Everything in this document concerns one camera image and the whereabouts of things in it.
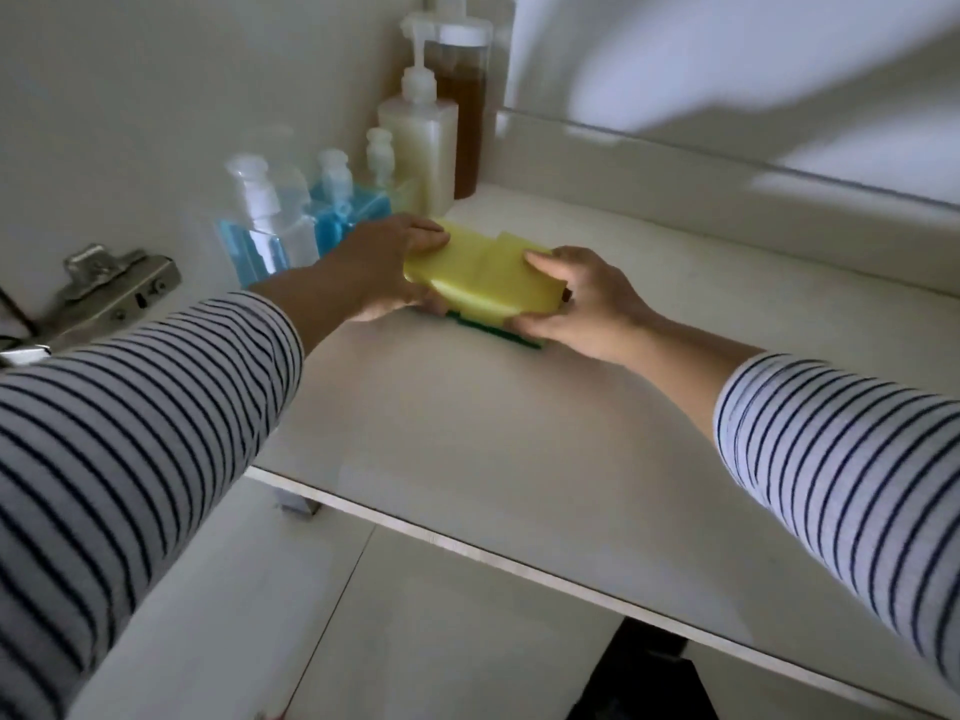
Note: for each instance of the metal cabinet hinge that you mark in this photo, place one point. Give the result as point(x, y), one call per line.
point(112, 288)

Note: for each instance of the person's dark trousers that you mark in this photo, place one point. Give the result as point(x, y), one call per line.
point(630, 674)

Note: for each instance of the small clear pump bottle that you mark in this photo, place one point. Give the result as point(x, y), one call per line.
point(380, 168)

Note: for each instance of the person's left hand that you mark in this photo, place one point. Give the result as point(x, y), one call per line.
point(371, 266)

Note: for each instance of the blue liquid foam pump bottle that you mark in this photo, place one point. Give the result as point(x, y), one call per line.
point(251, 239)

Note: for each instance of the blue liquid square bottle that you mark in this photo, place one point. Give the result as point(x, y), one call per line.
point(341, 213)

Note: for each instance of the person's right hand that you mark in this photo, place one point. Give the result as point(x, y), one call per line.
point(596, 314)

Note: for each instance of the metal shelf support bracket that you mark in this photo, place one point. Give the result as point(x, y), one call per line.
point(296, 503)

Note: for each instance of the yellow green scrub sponge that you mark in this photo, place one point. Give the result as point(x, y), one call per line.
point(510, 288)
point(450, 262)

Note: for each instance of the person's left forearm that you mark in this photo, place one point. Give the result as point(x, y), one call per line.
point(142, 442)

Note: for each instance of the amber liquid pump bottle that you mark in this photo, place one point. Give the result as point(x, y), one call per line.
point(469, 112)

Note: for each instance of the person's left thumb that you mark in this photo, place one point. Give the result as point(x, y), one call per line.
point(424, 299)

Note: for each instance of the person's right thumb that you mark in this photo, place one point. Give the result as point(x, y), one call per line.
point(534, 326)

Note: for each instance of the cream liquid pump bottle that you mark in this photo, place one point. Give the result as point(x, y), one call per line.
point(420, 149)

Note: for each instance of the person's right forearm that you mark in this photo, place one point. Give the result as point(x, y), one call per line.
point(832, 457)

